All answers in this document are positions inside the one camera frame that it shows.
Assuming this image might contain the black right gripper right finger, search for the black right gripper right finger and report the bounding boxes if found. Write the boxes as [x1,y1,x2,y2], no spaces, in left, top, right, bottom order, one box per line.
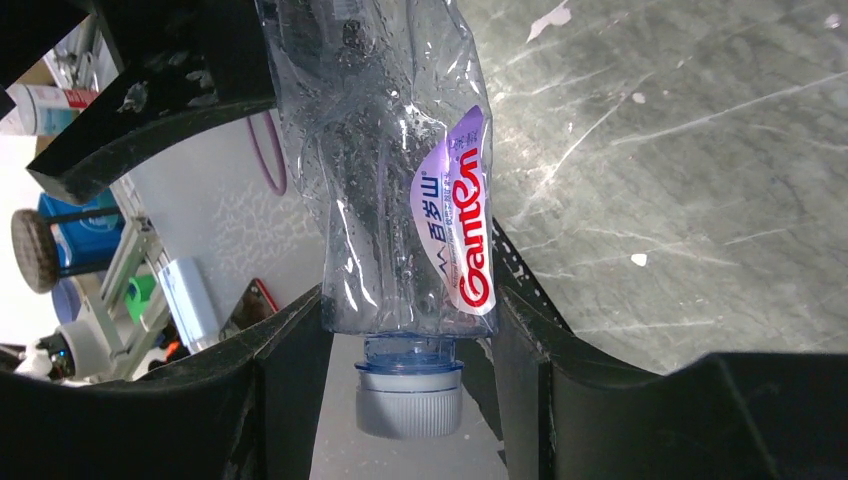
[491,286,848,480]

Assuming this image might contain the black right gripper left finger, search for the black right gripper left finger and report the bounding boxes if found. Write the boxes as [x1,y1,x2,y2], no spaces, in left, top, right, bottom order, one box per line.
[1,288,333,479]

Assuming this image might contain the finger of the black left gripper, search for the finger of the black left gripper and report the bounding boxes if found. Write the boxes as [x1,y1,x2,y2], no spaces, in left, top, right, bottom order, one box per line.
[26,1,274,205]

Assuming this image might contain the white cap clear bottle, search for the white cap clear bottle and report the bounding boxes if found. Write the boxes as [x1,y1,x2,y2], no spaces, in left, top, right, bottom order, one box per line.
[256,1,498,440]

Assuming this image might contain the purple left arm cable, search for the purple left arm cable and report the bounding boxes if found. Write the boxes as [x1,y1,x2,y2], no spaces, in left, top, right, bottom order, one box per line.
[246,111,289,198]

